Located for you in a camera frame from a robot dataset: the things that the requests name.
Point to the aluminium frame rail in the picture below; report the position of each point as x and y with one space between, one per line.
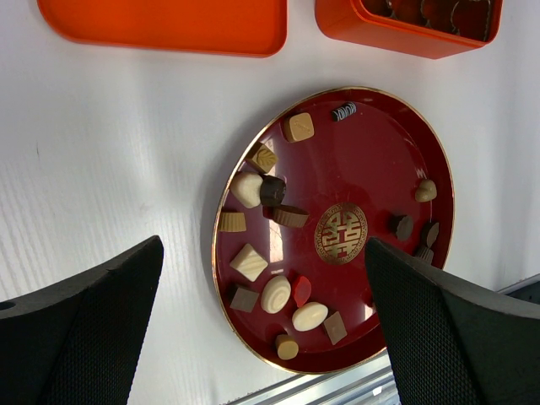
371 381

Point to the dark round chocolate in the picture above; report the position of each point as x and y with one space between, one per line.
272 191

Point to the dark fluted cup chocolate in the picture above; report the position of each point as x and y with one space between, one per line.
425 254

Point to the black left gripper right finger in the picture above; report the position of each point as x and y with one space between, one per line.
451 341

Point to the orange tin lid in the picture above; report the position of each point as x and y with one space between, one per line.
236 28

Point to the black white striped chocolate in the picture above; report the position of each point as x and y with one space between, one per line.
343 111

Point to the brown square chocolate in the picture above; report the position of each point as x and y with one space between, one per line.
242 299

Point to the tan leaf pattern chocolate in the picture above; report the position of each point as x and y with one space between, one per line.
261 158

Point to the white swirl oval chocolate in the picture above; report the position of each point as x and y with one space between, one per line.
275 294

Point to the white heart chocolate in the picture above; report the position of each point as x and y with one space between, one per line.
246 187

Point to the brown cup chocolate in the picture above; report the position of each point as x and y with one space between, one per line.
286 215

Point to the light brown diamond chocolate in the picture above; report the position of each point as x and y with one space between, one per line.
335 328

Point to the tan fluted cup chocolate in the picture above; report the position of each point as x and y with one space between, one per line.
232 222

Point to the tan square chocolate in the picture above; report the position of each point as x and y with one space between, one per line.
298 128

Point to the round red plate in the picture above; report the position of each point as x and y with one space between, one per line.
351 177

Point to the tan cylinder chocolate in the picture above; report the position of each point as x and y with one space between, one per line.
287 348

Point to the red leaf chocolate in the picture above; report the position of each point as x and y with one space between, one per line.
301 290

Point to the tan heart chocolate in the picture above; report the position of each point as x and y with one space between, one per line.
426 191

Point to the white square chocolate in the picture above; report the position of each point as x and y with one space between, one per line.
249 263

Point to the orange chocolate box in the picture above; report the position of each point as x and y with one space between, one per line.
431 29

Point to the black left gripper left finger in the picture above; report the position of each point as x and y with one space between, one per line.
78 341

